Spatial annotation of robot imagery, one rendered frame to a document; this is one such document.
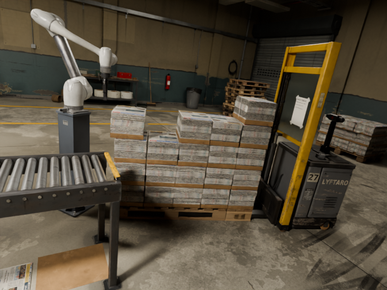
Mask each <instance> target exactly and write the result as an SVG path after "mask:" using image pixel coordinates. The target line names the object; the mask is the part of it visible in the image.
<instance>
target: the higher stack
mask: <svg viewBox="0 0 387 290"><path fill-rule="evenodd" d="M276 107H277V104H276V103H274V102H271V101H268V100H265V99H262V98H254V97H245V96H237V97H236V100H235V106H234V113H235V114H237V115H238V116H240V117H242V118H243V119H245V120H255V121H267V122H273V121H274V118H275V111H276ZM234 119H236V118H235V117H234ZM236 121H238V122H239V123H241V124H242V130H241V136H240V139H239V142H240V143H246V144H261V145H268V143H269V138H270V135H271V130H272V128H271V127H269V126H262V125H250V124H244V123H242V122H240V121H239V120H237V119H236ZM265 152H266V150H265V149H259V148H243V147H238V153H237V157H236V158H237V162H236V165H243V166H260V167H263V164H264V158H265ZM234 170H235V171H234V174H233V180H232V186H251V187H258V185H259V181H260V177H261V176H260V175H261V171H260V170H243V169H234ZM229 194H230V195H229V201H228V205H236V206H254V202H255V198H256V195H257V191H256V190H234V189H230V192H229ZM251 215H252V209H226V216H225V221H250V220H251Z"/></svg>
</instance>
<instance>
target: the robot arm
mask: <svg viewBox="0 0 387 290"><path fill-rule="evenodd" d="M31 17H32V18H33V20H34V21H35V22H36V23H38V24H39V25H41V26H42V27H44V28H46V30H47V31H48V32H49V34H50V35H51V36H52V37H53V38H54V40H55V43H56V45H57V48H58V50H59V52H60V55H61V57H62V59H63V62H64V64H65V66H66V68H67V71H68V73H69V76H70V78H71V79H68V80H67V81H66V82H65V84H64V87H63V100H64V108H59V111H61V112H67V113H71V114H76V113H83V112H89V110H86V109H84V100H87V99H88V98H90V97H91V95H92V93H93V89H92V87H91V85H90V84H89V82H88V81H87V79H86V78H85V77H83V76H82V75H81V73H80V70H79V68H78V66H77V63H76V61H75V58H74V55H73V53H72V51H71V48H70V46H69V44H68V41H67V39H69V40H71V41H73V42H75V43H76V44H78V45H80V46H82V47H84V48H86V49H88V50H91V51H92V52H94V53H95V54H97V55H98V56H99V60H100V72H101V77H102V78H104V79H103V100H107V91H108V78H110V73H111V66H113V65H115V64H116V62H117V56H116V55H115V54H113V53H112V51H111V49H110V48H108V47H102V48H101V49H99V48H97V47H96V46H94V45H92V44H91V43H88V42H87V41H85V40H84V39H82V38H80V37H78V36H77V35H75V34H73V33H71V32H70V31H69V30H67V29H66V28H65V23H64V21H63V20H62V19H61V18H60V17H59V16H57V15H56V14H53V13H49V12H45V11H42V10H40V9H33V10H32V11H31Z"/></svg>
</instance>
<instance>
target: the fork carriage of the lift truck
mask: <svg viewBox="0 0 387 290"><path fill-rule="evenodd" d="M255 200H256V201H257V204H258V206H259V207H260V209H261V210H263V211H264V212H265V214H266V217H267V219H268V220H269V221H270V223H271V224H276V221H277V219H278V215H279V211H280V207H281V204H282V199H281V198H280V197H279V196H278V195H277V194H276V192H275V191H274V190H273V189H272V188H271V187H270V186H269V185H268V184H267V183H266V182H265V181H264V180H263V178H262V177H260V181H259V185H258V189H257V195H256V198H255Z"/></svg>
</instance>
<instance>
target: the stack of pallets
mask: <svg viewBox="0 0 387 290"><path fill-rule="evenodd" d="M234 81H235V82H234ZM263 84H264V85H265V87H263ZM232 85H233V86H232ZM260 88H262V90H260ZM267 88H270V84H269V83H262V82H255V81H246V80H240V79H231V78H230V81H229V82H227V86H225V91H226V94H225V99H226V101H225V103H224V102H223V107H222V111H223V115H228V116H229V117H233V112H234V106H235V100H236V97H237V96H245V97H256V98H258V96H260V98H265V96H264V92H265V91H266V90H267ZM230 89H231V90H230ZM257 92H260V93H259V94H257ZM230 93H231V94H230ZM230 97H231V98H230ZM230 101H231V102H230ZM227 109H228V110H227ZM227 113H228V114H227Z"/></svg>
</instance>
